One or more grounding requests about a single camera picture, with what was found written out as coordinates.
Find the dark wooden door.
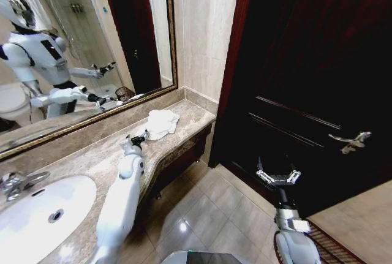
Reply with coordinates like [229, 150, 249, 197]
[211, 0, 392, 219]

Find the dark red door frame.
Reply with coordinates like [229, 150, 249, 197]
[207, 0, 257, 168]

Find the chrome sink drain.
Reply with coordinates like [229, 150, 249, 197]
[47, 208, 64, 224]

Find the gold framed wall mirror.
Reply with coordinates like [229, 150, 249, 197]
[0, 0, 179, 162]

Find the chrome faucet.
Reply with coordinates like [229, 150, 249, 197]
[0, 170, 51, 202]

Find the white crumpled towel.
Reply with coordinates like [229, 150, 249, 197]
[143, 109, 181, 141]

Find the dark wood vanity cabinet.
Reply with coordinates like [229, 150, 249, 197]
[137, 123, 214, 201]

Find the white oval sink basin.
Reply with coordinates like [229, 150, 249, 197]
[0, 174, 97, 264]

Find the silver door handle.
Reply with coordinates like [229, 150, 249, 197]
[328, 130, 372, 155]

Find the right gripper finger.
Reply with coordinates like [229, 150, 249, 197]
[285, 161, 302, 186]
[255, 156, 275, 184]

